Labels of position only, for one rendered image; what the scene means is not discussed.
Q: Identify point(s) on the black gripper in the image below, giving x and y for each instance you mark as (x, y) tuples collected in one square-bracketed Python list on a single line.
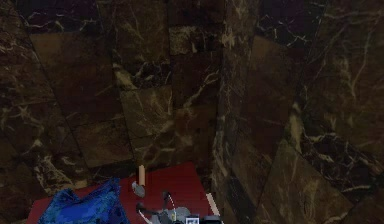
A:
[(178, 215)]

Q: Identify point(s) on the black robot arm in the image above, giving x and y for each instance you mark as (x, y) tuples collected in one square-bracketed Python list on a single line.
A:
[(206, 220)]

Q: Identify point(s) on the blue patterned cap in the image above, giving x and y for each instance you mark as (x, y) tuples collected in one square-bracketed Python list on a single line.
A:
[(90, 208)]

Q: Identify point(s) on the small grey object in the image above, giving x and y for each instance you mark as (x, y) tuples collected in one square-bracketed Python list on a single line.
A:
[(138, 190)]

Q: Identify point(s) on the red furniture with beige posts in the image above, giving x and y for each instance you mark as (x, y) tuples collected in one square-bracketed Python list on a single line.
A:
[(173, 181)]

